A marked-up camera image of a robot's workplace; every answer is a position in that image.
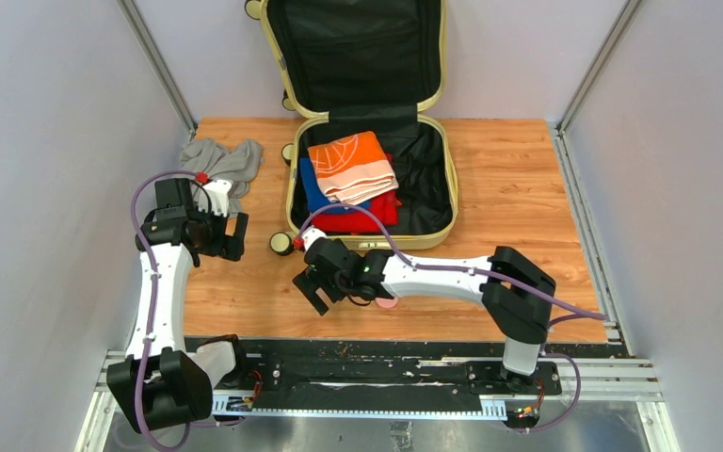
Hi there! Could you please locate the blue cloth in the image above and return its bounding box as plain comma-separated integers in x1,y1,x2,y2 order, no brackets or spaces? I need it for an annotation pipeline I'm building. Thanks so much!
298,157,353,216

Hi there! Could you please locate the red shirt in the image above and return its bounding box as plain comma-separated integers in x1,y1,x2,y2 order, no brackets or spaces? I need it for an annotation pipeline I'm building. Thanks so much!
310,154,400,235

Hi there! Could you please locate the orange white towel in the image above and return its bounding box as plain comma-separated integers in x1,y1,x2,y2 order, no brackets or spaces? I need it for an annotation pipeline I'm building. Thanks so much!
308,131,399,205

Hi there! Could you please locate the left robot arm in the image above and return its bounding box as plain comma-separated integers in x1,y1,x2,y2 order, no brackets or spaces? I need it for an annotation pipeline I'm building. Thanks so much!
106,170,251,434

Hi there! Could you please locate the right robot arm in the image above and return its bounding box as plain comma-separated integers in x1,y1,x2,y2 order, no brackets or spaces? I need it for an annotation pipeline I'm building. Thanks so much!
293,234,556,394

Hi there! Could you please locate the pink round lid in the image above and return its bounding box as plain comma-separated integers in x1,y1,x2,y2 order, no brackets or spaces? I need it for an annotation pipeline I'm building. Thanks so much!
375,298,399,309

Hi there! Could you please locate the grey crumpled cloth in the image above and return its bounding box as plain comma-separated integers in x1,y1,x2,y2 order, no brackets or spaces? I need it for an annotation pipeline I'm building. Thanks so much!
179,138,264,218

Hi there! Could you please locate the cream open suitcase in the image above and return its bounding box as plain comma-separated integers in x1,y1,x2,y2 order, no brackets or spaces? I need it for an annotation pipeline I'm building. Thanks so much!
244,1,458,250

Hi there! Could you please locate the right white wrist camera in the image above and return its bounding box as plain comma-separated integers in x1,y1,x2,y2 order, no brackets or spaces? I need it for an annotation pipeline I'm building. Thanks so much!
293,226,327,252

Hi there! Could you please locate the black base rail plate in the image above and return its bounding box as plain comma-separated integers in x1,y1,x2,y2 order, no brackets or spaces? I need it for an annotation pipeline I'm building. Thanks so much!
218,339,562,413

